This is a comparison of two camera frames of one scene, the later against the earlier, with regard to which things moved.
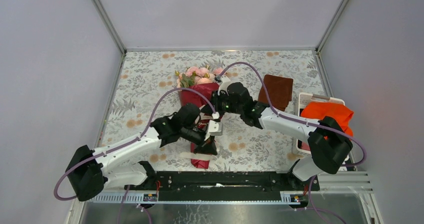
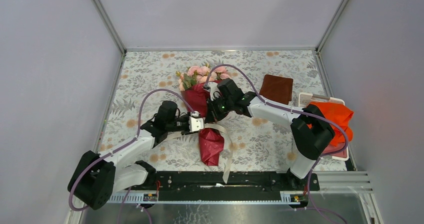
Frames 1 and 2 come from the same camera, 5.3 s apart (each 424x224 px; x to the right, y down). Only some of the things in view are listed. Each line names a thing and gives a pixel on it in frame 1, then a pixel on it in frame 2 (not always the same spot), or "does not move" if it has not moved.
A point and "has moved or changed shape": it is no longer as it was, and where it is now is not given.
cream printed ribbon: x=198 y=156 to x=227 y=171
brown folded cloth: x=280 y=91 does not move
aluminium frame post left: x=104 y=15 does not move
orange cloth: x=341 y=114 does not move
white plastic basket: x=302 y=146 does not move
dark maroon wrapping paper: x=188 y=97 has moved or changed shape
